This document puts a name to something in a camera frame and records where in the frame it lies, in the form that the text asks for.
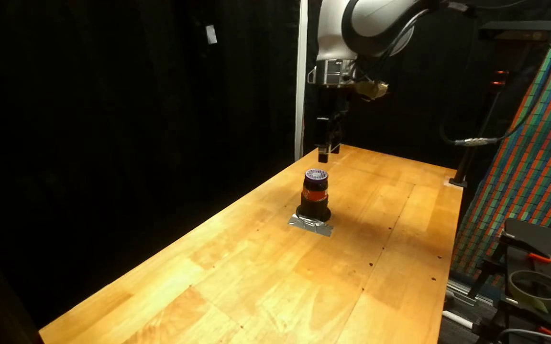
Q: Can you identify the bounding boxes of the black clamp with orange tip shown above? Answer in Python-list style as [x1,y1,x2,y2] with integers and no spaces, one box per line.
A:
[496,297,551,341]
[499,232,551,268]

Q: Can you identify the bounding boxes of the black curtain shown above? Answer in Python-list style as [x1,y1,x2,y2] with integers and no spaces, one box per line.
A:
[0,0,306,331]

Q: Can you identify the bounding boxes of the orange elastic rubber band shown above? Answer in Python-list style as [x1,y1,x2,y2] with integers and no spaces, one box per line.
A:
[300,188,331,205]

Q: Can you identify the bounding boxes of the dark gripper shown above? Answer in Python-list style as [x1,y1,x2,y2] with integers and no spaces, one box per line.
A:
[306,60,360,165]

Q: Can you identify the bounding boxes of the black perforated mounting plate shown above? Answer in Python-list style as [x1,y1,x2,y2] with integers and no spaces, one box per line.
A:
[465,219,551,344]

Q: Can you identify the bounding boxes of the white hanging tag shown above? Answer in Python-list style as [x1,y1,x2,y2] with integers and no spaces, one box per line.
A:
[203,24,220,48]

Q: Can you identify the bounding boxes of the black camera stand pole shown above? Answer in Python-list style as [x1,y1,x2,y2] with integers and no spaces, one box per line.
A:
[454,79,505,190]

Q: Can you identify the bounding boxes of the colourful woven cloth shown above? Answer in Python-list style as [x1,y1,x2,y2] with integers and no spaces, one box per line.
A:
[452,0,551,282]

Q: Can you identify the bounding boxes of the dark cone-shaped fixed object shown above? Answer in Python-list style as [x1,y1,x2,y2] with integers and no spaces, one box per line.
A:
[295,167,333,224]

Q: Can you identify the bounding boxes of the black cable with silver plug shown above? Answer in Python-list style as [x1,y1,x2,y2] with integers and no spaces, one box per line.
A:
[438,37,551,152]

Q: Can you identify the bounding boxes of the green tape roll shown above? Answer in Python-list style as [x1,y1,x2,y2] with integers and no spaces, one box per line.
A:
[507,268,551,316]

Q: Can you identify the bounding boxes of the aluminium frame rail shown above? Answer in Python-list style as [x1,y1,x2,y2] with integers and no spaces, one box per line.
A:
[442,278,501,324]

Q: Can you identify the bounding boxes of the white vertical pole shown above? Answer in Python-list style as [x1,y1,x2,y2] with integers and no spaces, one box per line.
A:
[293,0,310,163]

